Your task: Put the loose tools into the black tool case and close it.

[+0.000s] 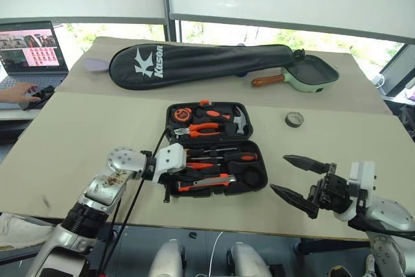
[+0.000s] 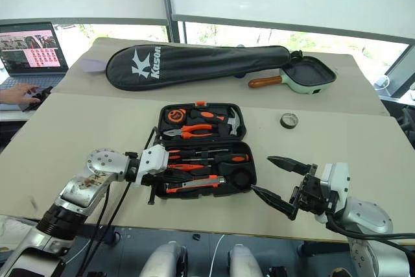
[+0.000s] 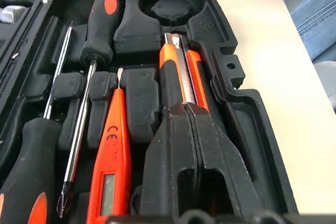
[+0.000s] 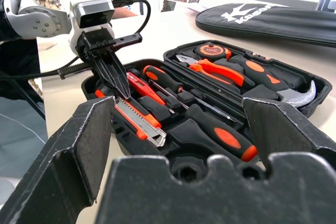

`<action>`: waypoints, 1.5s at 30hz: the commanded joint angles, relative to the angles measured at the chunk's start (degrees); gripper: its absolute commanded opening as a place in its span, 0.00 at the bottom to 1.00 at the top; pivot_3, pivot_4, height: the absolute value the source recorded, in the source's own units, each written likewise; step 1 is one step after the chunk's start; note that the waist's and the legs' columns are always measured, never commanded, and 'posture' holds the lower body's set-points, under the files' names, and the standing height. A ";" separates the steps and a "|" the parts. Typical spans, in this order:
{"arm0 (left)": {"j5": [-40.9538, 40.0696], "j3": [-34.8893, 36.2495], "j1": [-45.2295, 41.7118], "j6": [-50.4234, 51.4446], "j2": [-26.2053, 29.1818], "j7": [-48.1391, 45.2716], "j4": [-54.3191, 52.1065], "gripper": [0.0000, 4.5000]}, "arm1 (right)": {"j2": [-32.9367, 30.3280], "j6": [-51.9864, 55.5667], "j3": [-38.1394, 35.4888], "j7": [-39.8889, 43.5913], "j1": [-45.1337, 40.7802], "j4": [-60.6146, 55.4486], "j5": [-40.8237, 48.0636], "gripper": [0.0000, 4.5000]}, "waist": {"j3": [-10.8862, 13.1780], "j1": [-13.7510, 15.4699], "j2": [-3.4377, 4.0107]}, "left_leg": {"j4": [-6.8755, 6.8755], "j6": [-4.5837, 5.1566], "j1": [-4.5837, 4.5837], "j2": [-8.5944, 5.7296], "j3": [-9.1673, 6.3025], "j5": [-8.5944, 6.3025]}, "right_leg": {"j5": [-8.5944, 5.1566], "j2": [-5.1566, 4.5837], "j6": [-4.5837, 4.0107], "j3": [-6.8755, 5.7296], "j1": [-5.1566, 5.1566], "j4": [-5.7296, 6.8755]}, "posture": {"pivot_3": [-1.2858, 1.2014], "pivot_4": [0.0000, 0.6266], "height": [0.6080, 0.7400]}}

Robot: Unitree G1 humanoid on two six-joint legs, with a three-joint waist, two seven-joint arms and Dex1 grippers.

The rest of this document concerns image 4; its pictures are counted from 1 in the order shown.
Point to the black tool case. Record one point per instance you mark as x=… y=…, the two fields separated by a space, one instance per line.
x=155 y=110

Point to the orange tester pen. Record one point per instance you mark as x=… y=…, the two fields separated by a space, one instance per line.
x=139 y=85

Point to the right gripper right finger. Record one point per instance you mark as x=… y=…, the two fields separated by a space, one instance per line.
x=283 y=129

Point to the orange black utility knife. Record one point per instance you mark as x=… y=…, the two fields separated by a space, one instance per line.
x=147 y=127

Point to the orange black tape measure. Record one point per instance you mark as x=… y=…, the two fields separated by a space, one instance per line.
x=210 y=50

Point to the orange black screwdriver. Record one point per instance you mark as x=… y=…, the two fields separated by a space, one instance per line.
x=160 y=74
x=210 y=127

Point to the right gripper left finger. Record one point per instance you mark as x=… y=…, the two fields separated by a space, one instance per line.
x=57 y=171

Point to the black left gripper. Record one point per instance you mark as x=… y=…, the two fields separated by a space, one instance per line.
x=97 y=41

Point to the orange black claw hammer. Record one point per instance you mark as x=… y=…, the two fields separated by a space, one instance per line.
x=252 y=66

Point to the black Kason racket bag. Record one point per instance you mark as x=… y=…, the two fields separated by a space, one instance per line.
x=275 y=24

